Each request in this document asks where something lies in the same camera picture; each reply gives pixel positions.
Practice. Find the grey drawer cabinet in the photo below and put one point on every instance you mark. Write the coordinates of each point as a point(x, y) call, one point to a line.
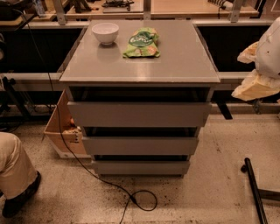
point(182, 73)

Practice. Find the beige trouser leg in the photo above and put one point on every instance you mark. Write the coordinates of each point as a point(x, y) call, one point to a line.
point(16, 169)

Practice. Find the grey top drawer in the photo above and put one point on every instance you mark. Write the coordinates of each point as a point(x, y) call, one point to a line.
point(139, 114)

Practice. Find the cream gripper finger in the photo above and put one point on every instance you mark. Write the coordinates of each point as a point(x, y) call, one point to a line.
point(249, 54)
point(256, 86)

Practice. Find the black shoe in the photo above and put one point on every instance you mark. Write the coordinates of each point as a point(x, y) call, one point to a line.
point(13, 206)

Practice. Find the white ceramic bowl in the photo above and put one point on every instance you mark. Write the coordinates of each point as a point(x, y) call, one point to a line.
point(105, 33)

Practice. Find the cardboard box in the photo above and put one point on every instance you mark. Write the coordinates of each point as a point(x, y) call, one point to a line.
point(64, 136)

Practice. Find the grey bottom drawer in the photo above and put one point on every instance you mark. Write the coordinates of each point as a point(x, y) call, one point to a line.
point(141, 167)

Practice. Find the grey drawer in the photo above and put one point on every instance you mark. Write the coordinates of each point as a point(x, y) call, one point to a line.
point(141, 167)
point(136, 145)
point(139, 114)

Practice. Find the green snack bag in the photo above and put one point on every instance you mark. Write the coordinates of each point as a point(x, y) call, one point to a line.
point(143, 44)

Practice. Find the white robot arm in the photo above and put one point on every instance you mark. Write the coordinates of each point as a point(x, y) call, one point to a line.
point(268, 52)

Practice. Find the black metal stand leg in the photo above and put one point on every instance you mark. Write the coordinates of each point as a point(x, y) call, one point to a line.
point(258, 193)

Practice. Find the grey middle drawer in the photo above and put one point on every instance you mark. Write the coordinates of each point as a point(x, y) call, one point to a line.
point(136, 145)

